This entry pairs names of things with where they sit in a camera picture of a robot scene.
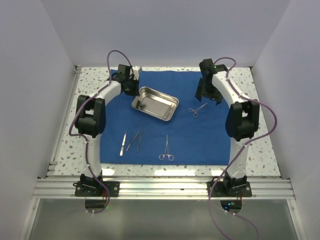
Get steel hemostat clamp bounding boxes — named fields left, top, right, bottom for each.
left=158, top=135, right=174, bottom=162
left=188, top=103, right=208, bottom=118

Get stainless steel tray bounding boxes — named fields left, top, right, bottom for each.
left=131, top=86, right=179, bottom=122

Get blue surgical cloth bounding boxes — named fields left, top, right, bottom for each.
left=100, top=71, right=231, bottom=165

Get wide steel tweezers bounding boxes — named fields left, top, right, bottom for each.
left=119, top=132, right=127, bottom=157

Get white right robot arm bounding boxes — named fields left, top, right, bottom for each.
left=195, top=58, right=260, bottom=197

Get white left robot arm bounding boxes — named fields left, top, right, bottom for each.
left=69, top=64, right=142, bottom=197

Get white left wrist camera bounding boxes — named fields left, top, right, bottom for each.
left=132, top=66, right=142, bottom=81

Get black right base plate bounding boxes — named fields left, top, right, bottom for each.
left=206, top=175, right=253, bottom=198

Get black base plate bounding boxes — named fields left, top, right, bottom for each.
left=72, top=179, right=120, bottom=197
left=206, top=175, right=253, bottom=198

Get aluminium left side rail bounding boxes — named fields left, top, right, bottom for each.
left=45, top=65, right=82, bottom=178

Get aluminium rail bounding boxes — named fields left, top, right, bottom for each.
left=45, top=65, right=82, bottom=178
left=32, top=176, right=295, bottom=200

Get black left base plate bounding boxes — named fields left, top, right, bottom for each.
left=72, top=179, right=120, bottom=197

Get aluminium front rail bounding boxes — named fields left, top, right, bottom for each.
left=32, top=176, right=295, bottom=200

